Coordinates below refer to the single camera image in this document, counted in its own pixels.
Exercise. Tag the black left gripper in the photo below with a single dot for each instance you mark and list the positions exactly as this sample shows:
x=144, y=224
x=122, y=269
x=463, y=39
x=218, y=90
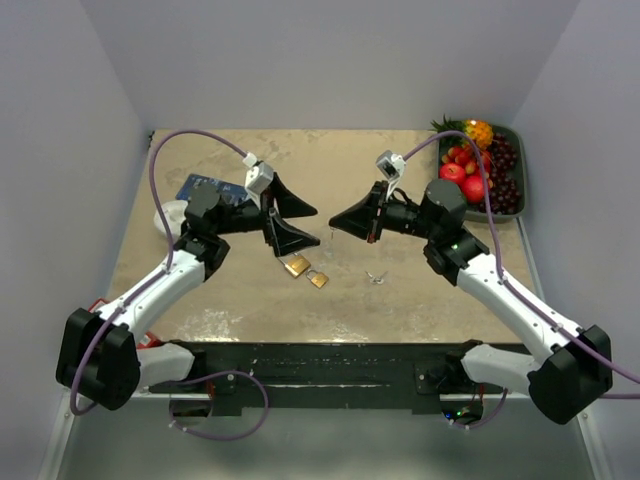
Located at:
x=283, y=237

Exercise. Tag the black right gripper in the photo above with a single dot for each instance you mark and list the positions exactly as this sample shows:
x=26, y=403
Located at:
x=359, y=221

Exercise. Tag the large brass padlock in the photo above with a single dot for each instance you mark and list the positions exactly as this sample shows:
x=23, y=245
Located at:
x=295, y=264

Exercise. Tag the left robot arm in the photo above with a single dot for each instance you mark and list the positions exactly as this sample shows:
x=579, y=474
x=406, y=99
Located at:
x=99, y=356

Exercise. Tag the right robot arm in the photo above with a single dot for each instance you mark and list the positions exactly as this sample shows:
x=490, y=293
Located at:
x=565, y=368

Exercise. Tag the silver key bunch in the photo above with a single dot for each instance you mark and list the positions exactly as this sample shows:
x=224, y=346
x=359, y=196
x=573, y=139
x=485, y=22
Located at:
x=376, y=279

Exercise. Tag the blue blister pack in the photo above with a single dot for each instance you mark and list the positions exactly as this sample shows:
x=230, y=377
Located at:
x=232, y=193

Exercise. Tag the small brass padlock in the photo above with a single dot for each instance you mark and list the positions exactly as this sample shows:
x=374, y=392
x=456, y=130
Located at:
x=317, y=278

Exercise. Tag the red apple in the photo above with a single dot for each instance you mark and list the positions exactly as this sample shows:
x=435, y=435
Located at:
x=453, y=172
x=473, y=189

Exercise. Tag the white paper roll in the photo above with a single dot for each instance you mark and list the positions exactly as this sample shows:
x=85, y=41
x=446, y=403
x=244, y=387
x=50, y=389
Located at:
x=174, y=214

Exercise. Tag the grey fruit tray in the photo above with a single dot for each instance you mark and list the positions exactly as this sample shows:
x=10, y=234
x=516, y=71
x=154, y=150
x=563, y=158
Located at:
x=499, y=219

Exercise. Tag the dark grape bunch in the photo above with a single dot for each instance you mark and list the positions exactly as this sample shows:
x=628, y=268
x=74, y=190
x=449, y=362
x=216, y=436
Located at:
x=505, y=188

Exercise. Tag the toy pineapple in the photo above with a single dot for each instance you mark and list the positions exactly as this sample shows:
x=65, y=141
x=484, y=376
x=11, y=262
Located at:
x=480, y=132

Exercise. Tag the red box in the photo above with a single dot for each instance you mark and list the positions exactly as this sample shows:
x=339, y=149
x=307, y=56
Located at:
x=148, y=340

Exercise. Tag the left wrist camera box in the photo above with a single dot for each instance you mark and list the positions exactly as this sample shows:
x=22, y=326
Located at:
x=258, y=177

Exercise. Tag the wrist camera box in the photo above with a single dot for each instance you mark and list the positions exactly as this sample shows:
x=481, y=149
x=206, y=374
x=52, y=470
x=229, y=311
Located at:
x=391, y=165
x=258, y=177

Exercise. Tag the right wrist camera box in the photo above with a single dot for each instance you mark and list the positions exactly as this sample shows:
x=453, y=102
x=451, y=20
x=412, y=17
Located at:
x=391, y=165

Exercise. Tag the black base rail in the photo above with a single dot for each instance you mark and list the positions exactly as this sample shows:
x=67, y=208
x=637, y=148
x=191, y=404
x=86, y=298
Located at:
x=324, y=376

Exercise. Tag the aluminium frame rail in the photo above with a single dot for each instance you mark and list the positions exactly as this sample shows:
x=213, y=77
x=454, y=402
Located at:
x=102, y=444

